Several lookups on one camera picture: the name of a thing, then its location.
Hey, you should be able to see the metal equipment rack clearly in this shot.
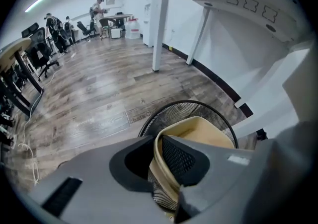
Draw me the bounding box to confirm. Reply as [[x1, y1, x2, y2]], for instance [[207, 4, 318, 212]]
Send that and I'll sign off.
[[0, 93, 18, 150]]

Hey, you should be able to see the black round waste bin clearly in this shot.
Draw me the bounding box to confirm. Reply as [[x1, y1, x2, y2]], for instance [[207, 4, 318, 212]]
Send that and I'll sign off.
[[137, 99, 239, 219]]

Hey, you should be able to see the white storage box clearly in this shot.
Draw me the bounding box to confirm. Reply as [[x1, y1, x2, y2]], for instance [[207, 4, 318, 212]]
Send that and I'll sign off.
[[110, 27, 122, 39]]

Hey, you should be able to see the white table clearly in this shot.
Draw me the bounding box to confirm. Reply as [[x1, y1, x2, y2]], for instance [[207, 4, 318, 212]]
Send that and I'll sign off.
[[151, 0, 316, 142]]

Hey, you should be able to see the round beige table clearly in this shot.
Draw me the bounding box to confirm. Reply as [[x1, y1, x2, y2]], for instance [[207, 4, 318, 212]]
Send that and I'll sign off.
[[0, 37, 46, 121]]

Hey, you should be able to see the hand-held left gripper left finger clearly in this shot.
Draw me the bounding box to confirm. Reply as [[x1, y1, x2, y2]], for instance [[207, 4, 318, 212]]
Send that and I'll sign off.
[[29, 135, 164, 224]]

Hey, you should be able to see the black mesh office chair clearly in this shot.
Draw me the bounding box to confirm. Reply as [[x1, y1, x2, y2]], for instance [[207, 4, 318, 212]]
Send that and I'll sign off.
[[21, 22, 61, 82]]

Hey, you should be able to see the long ceiling light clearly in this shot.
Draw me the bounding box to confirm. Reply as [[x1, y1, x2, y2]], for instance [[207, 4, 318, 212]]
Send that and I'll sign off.
[[24, 0, 50, 13]]

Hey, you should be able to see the long wooden desk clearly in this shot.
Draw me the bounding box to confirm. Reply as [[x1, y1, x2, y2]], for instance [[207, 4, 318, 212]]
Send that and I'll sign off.
[[98, 13, 134, 39]]

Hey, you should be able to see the yellow rectangular tray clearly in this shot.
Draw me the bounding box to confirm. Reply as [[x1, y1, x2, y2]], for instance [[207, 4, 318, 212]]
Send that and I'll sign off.
[[148, 116, 236, 219]]

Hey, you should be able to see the water jug with red label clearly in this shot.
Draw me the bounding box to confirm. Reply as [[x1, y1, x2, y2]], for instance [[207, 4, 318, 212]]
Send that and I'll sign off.
[[124, 17, 142, 39]]

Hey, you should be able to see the white water dispenser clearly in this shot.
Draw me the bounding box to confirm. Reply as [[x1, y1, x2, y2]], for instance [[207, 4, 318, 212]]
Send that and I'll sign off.
[[142, 0, 160, 47]]

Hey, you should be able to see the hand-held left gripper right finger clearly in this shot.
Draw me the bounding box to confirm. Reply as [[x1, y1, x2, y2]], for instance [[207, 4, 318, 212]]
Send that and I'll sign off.
[[161, 135, 259, 224]]

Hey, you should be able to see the long white cable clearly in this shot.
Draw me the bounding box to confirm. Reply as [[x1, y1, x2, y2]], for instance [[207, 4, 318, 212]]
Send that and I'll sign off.
[[14, 53, 78, 187]]

